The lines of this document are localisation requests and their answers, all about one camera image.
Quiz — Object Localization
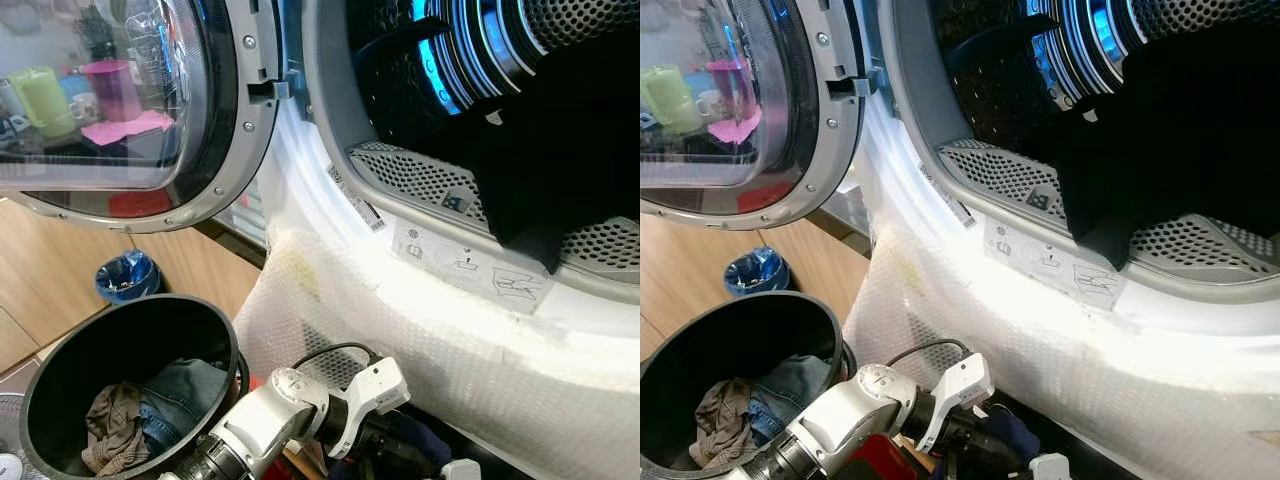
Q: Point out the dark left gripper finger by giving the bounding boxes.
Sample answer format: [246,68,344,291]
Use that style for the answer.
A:
[388,410,453,471]
[984,406,1043,467]

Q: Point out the white washing machine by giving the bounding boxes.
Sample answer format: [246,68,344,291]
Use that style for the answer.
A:
[843,0,1280,480]
[233,0,641,480]

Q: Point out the white pictogram instruction sticker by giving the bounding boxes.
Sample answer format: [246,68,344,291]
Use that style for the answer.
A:
[981,214,1128,310]
[390,217,552,314]

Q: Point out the blue denim jeans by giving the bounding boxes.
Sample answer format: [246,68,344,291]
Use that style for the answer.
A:
[745,354,834,447]
[138,358,234,457]

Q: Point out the narrow white label strip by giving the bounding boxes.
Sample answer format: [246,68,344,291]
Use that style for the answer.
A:
[325,164,387,234]
[917,164,977,230]

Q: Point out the brown crumpled garment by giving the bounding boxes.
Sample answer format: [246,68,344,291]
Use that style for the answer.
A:
[689,378,758,470]
[81,382,151,477]

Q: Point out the grey perforated filter grille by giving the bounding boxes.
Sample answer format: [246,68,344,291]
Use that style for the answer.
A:
[936,137,1280,286]
[347,140,641,288]

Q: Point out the black round laundry basket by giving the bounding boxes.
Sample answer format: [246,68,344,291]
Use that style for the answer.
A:
[640,291,857,480]
[20,293,251,480]

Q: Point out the bin with blue bag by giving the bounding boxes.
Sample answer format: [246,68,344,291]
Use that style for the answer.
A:
[723,246,792,298]
[95,250,162,305]

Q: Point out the red door sticker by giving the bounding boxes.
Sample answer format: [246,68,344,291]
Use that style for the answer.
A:
[107,189,174,219]
[737,181,797,214]

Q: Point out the black garment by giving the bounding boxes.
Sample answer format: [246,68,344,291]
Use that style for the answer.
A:
[353,15,641,276]

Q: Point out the round glass washer door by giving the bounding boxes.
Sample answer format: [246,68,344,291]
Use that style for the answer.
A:
[640,0,881,232]
[0,0,291,234]

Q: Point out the white fan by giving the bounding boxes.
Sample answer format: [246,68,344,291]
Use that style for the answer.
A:
[0,392,32,480]

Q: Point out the green plastic jug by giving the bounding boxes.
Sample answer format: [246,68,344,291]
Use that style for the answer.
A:
[9,65,78,140]

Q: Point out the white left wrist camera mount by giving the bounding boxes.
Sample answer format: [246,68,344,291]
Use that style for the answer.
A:
[325,356,412,460]
[914,352,997,454]

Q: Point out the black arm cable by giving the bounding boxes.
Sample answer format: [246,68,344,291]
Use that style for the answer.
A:
[885,337,973,372]
[290,342,387,377]

